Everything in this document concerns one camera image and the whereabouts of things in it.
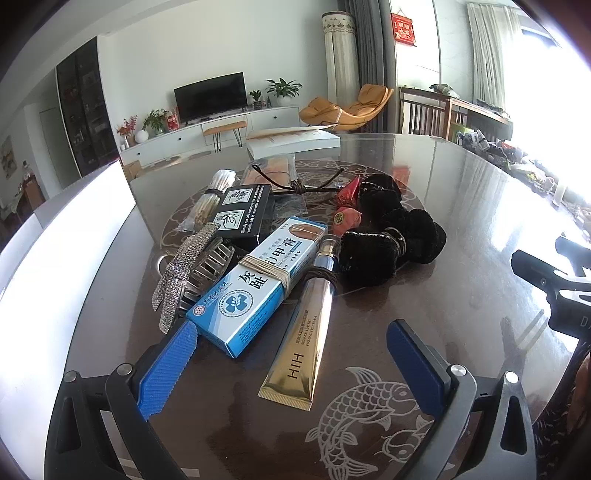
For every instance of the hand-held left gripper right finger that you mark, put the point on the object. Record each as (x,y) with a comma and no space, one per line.
(415,369)

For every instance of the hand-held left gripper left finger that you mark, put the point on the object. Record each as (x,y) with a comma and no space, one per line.
(161,378)

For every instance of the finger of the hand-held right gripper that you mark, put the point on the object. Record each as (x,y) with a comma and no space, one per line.
(577,251)
(535,270)

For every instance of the rhinestone hair claw clip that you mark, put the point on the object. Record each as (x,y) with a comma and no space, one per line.
(180,272)

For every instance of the gold cream tube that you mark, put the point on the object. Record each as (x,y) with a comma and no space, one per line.
(304,341)

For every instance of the blue white medicine box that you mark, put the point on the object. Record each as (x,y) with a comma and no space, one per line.
(249,300)

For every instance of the black velvet pouch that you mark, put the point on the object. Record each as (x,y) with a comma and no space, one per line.
(411,235)

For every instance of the red snack packet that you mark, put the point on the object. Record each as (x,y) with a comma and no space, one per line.
(348,194)
(346,220)

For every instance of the clear bag of toothpicks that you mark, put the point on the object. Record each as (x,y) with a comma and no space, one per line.
(207,203)

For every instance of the small black box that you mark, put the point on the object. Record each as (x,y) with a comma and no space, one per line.
(242,212)

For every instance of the phone case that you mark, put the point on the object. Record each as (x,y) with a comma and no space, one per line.
(270,170)

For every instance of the person's right forearm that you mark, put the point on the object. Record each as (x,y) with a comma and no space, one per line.
(568,415)

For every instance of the clutter of small household things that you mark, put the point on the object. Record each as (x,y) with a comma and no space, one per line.
(517,157)

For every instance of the wooden slatted bench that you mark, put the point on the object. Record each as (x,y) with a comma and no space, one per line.
(425,115)

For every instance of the brown cardboard box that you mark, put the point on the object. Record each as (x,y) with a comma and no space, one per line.
(131,170)

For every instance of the white sheer curtain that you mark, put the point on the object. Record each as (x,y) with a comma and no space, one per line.
(489,55)

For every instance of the white television cabinet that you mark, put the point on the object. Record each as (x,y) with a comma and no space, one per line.
(184,143)

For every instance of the round white vase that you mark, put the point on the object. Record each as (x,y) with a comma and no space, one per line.
(141,136)

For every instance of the orange lounge chair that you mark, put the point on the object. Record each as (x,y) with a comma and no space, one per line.
(341,110)

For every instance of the red flower arrangement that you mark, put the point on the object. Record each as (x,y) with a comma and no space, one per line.
(125,127)

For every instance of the leafy potted plant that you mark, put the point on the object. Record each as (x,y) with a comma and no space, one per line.
(156,121)

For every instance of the red gift bag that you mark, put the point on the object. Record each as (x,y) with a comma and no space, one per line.
(172,121)

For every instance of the grey curtain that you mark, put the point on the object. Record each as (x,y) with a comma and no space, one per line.
(376,64)

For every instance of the white book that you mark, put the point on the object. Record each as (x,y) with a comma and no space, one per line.
(291,141)

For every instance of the wooden bench with hairpin legs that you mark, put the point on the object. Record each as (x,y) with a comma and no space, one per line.
(225,125)

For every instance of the dark display cabinet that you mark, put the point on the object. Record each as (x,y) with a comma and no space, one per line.
(87,110)

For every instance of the black television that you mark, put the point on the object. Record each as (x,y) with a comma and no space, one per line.
(210,97)

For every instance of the covered standing air conditioner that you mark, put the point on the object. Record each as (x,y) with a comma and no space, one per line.
(341,60)

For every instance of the small green potted plant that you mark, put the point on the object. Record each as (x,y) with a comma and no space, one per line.
(255,98)

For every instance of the large green potted plant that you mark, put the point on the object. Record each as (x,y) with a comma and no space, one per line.
(282,90)

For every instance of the framed wall picture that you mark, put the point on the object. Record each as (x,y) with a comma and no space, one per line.
(8,157)

